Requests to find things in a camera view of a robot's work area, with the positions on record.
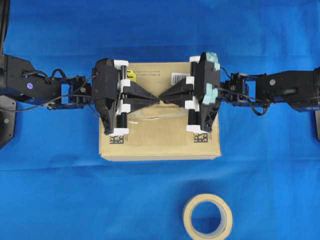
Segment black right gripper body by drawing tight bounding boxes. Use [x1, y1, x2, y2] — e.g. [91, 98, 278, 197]
[184, 52, 221, 133]

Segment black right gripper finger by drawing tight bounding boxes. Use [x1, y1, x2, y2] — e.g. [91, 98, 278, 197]
[159, 95, 193, 108]
[159, 82, 194, 101]

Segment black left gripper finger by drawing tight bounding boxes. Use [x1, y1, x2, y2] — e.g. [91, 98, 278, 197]
[123, 98, 160, 113]
[123, 82, 159, 101]

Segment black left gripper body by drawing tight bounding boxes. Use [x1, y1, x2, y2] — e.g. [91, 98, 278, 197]
[91, 58, 131, 136]

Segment beige tape strip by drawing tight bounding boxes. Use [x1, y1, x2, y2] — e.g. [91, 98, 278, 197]
[128, 110, 188, 119]

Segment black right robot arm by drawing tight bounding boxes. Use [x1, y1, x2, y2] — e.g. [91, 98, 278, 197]
[159, 52, 320, 134]

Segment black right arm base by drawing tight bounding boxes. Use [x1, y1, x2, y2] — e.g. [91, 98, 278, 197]
[311, 110, 320, 141]

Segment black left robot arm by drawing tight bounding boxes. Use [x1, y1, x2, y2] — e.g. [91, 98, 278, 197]
[0, 54, 160, 136]

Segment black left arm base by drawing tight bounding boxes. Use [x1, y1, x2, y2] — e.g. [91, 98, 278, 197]
[0, 95, 17, 149]

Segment brown cardboard box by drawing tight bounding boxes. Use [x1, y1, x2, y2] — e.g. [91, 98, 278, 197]
[99, 62, 221, 162]

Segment beige masking tape roll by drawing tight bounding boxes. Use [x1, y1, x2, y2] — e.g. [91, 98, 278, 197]
[182, 193, 233, 240]

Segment yellow sticker label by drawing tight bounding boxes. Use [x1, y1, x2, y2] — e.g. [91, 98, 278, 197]
[126, 69, 137, 82]

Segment white barcode label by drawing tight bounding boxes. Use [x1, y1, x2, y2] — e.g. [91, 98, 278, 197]
[171, 72, 190, 86]

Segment blue table cloth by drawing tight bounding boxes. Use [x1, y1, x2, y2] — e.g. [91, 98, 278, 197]
[0, 0, 320, 240]

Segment black cable bundle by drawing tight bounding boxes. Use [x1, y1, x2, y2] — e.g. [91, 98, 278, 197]
[0, 0, 12, 55]

